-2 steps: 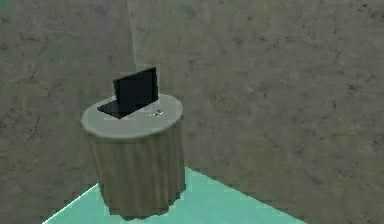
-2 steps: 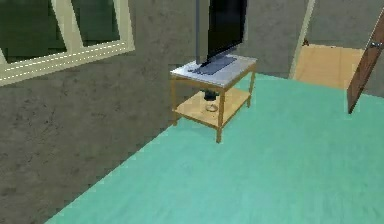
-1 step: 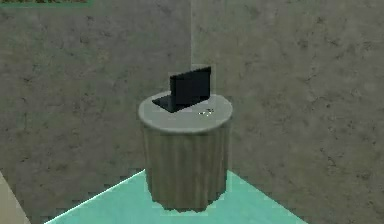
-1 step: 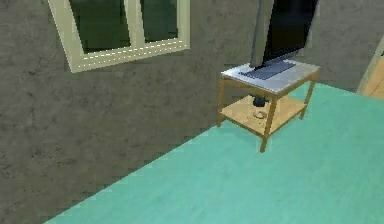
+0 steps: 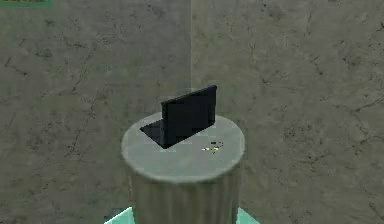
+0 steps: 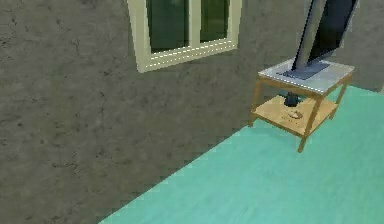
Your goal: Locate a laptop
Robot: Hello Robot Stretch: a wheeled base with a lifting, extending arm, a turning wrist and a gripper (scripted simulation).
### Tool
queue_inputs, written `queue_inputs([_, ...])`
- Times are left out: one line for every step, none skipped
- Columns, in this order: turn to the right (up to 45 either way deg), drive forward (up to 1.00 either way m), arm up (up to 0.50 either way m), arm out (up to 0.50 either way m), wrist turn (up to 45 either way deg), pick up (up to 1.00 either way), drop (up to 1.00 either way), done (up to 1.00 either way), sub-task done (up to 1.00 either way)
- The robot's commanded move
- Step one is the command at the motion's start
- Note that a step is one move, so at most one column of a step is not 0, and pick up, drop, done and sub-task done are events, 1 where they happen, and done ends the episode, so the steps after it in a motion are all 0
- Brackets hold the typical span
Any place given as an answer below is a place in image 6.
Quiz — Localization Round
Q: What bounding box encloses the cream framed window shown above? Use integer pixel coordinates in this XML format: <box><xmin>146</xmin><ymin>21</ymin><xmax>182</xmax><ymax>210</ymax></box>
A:
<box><xmin>126</xmin><ymin>0</ymin><xmax>243</xmax><ymax>74</ymax></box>

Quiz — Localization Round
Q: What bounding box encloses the small black object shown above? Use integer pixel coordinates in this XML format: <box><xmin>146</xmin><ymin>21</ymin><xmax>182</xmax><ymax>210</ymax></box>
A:
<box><xmin>283</xmin><ymin>92</ymin><xmax>300</xmax><ymax>108</ymax></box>

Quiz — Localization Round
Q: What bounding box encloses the wooden table with white top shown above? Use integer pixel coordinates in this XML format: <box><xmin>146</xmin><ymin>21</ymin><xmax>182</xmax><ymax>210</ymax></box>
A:
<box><xmin>247</xmin><ymin>58</ymin><xmax>356</xmax><ymax>154</ymax></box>

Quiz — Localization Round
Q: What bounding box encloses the black television set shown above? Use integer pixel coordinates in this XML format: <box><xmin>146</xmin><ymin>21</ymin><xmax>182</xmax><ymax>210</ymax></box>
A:
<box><xmin>276</xmin><ymin>0</ymin><xmax>360</xmax><ymax>81</ymax></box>

